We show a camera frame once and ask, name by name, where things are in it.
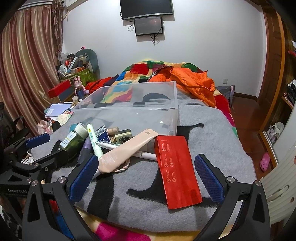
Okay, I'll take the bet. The white ribbed panel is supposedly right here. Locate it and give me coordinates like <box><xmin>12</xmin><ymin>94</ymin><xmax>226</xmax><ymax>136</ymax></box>
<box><xmin>261</xmin><ymin>139</ymin><xmax>296</xmax><ymax>225</ymax></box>

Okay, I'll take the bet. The grey box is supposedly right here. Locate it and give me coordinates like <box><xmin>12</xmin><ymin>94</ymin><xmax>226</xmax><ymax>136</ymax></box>
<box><xmin>58</xmin><ymin>88</ymin><xmax>75</xmax><ymax>102</ymax></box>

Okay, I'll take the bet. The purple bag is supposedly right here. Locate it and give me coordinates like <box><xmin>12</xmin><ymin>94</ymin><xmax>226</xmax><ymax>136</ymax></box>
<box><xmin>216</xmin><ymin>85</ymin><xmax>235</xmax><ymax>107</ymax></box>

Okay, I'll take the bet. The grey patterned blanket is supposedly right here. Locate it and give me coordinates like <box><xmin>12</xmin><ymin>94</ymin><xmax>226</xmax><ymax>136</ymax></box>
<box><xmin>30</xmin><ymin>89</ymin><xmax>257</xmax><ymax>232</ymax></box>

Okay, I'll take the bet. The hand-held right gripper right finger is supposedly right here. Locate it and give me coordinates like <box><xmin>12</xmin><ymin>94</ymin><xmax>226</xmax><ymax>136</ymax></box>
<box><xmin>194</xmin><ymin>154</ymin><xmax>274</xmax><ymax>241</ymax></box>

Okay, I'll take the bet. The red foil packet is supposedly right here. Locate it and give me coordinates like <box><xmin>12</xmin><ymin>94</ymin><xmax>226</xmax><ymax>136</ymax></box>
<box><xmin>154</xmin><ymin>136</ymin><xmax>203</xmax><ymax>210</ymax></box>

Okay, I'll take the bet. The pink rabbit toy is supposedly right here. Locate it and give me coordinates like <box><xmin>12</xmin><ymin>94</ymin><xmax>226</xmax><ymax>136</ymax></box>
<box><xmin>73</xmin><ymin>76</ymin><xmax>86</xmax><ymax>93</ymax></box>

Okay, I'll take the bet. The silver grey pen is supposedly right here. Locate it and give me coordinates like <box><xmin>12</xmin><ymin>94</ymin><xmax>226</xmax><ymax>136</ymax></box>
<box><xmin>96</xmin><ymin>141</ymin><xmax>121</xmax><ymax>150</ymax></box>

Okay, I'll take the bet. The flower print small box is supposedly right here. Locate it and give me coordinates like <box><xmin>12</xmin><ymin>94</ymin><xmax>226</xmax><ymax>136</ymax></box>
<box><xmin>115</xmin><ymin>130</ymin><xmax>133</xmax><ymax>145</ymax></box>

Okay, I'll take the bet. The pink clog shoe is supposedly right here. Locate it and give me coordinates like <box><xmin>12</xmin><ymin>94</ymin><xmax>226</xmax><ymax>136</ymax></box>
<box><xmin>259</xmin><ymin>152</ymin><xmax>271</xmax><ymax>172</ymax></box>

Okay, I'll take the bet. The dark blue small box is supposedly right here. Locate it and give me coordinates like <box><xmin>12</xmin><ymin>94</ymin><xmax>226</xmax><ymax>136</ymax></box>
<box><xmin>95</xmin><ymin>125</ymin><xmax>110</xmax><ymax>142</ymax></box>

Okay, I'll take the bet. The red long box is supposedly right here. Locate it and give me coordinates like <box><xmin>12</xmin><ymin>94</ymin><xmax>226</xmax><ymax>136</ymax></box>
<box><xmin>48</xmin><ymin>81</ymin><xmax>73</xmax><ymax>98</ymax></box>

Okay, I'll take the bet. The clear plastic storage box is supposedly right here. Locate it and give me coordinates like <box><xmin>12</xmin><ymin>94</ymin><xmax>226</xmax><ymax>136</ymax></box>
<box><xmin>71</xmin><ymin>81</ymin><xmax>179</xmax><ymax>137</ymax></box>

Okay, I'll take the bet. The striped red gold curtain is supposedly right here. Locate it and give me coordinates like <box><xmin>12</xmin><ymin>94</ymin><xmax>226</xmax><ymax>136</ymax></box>
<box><xmin>0</xmin><ymin>5</ymin><xmax>64</xmax><ymax>137</ymax></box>

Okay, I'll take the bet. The colourful patchwork quilt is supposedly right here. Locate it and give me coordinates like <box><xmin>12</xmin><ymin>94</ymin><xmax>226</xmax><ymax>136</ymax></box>
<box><xmin>76</xmin><ymin>61</ymin><xmax>238</xmax><ymax>241</ymax></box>

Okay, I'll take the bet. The dark green bottle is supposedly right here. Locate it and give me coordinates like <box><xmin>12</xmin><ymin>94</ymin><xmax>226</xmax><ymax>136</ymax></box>
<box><xmin>59</xmin><ymin>130</ymin><xmax>88</xmax><ymax>160</ymax></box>

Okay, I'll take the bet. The grey neck pillow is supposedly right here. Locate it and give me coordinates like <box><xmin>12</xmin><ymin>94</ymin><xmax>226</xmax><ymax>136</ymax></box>
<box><xmin>67</xmin><ymin>49</ymin><xmax>99</xmax><ymax>75</ymax></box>

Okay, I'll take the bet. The red cloth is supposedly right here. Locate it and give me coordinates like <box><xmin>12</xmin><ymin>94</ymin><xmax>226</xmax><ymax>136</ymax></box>
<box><xmin>87</xmin><ymin>79</ymin><xmax>116</xmax><ymax>92</ymax></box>

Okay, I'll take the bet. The small black monitor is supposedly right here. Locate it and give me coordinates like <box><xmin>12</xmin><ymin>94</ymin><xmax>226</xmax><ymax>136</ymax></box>
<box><xmin>134</xmin><ymin>16</ymin><xmax>164</xmax><ymax>36</ymax></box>

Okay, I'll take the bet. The beige cosmetic tube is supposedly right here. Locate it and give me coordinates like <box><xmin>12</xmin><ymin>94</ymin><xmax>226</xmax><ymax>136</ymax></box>
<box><xmin>97</xmin><ymin>129</ymin><xmax>160</xmax><ymax>174</ymax></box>

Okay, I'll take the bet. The black chair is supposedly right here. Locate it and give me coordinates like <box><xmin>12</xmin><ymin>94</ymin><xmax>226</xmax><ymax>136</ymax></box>
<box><xmin>0</xmin><ymin>102</ymin><xmax>30</xmax><ymax>149</ymax></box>

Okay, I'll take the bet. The black wall television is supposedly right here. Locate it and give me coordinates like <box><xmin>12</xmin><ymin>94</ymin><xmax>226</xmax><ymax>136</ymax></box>
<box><xmin>120</xmin><ymin>0</ymin><xmax>174</xmax><ymax>21</ymax></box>

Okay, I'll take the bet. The white tape roll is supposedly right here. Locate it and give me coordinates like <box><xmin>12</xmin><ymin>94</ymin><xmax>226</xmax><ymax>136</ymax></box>
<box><xmin>75</xmin><ymin>122</ymin><xmax>89</xmax><ymax>137</ymax></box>

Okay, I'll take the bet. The purple tube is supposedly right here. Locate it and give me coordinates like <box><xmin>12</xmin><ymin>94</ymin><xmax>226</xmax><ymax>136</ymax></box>
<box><xmin>77</xmin><ymin>138</ymin><xmax>93</xmax><ymax>165</ymax></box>

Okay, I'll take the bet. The green patterned gift box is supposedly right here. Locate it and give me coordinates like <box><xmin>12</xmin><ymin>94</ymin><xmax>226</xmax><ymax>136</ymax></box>
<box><xmin>76</xmin><ymin>67</ymin><xmax>95</xmax><ymax>87</ymax></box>

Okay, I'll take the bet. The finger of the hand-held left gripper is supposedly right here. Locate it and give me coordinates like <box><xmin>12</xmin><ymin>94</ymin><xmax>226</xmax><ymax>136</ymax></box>
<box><xmin>3</xmin><ymin>133</ymin><xmax>51</xmax><ymax>160</ymax></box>
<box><xmin>31</xmin><ymin>148</ymin><xmax>70</xmax><ymax>173</ymax></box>

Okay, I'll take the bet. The blue white notebook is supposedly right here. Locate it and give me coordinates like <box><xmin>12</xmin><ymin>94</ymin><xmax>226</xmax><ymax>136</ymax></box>
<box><xmin>45</xmin><ymin>103</ymin><xmax>73</xmax><ymax>118</ymax></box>

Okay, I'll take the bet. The white bag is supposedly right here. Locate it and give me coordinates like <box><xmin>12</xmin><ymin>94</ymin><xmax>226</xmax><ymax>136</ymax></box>
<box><xmin>267</xmin><ymin>122</ymin><xmax>285</xmax><ymax>142</ymax></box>

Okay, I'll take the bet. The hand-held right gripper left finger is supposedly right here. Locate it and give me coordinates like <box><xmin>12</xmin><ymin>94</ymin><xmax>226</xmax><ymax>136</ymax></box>
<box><xmin>22</xmin><ymin>154</ymin><xmax>99</xmax><ymax>241</ymax></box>

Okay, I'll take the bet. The light green tube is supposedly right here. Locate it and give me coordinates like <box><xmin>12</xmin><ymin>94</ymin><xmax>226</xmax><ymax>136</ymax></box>
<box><xmin>86</xmin><ymin>123</ymin><xmax>103</xmax><ymax>160</ymax></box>

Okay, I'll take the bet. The wooden door frame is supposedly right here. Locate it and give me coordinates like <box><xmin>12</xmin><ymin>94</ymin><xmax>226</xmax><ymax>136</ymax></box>
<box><xmin>257</xmin><ymin>9</ymin><xmax>296</xmax><ymax>167</ymax></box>

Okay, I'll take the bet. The orange puffer jacket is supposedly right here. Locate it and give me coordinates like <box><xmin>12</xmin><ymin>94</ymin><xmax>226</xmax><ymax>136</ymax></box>
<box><xmin>147</xmin><ymin>66</ymin><xmax>216</xmax><ymax>108</ymax></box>

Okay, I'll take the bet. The white pen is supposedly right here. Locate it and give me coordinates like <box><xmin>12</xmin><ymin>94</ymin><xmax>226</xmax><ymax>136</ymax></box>
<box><xmin>132</xmin><ymin>151</ymin><xmax>158</xmax><ymax>161</ymax></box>

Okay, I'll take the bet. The braided rope bracelet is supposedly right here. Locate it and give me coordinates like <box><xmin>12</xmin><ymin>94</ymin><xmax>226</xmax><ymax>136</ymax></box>
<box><xmin>112</xmin><ymin>160</ymin><xmax>130</xmax><ymax>173</ymax></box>

